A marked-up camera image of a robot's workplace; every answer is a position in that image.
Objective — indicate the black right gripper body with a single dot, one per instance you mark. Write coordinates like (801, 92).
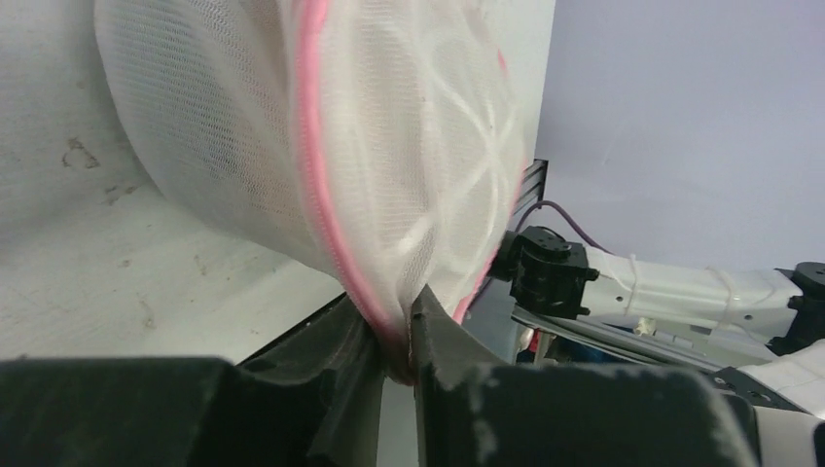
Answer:
(547, 275)

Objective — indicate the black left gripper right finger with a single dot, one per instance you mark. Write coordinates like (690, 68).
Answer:
(474, 409)

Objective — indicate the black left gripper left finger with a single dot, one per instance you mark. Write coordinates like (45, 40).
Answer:
(311, 398)

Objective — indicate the white mesh bag pink zipper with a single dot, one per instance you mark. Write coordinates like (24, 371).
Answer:
(376, 141)

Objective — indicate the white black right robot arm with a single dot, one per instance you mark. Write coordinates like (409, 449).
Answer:
(758, 335)

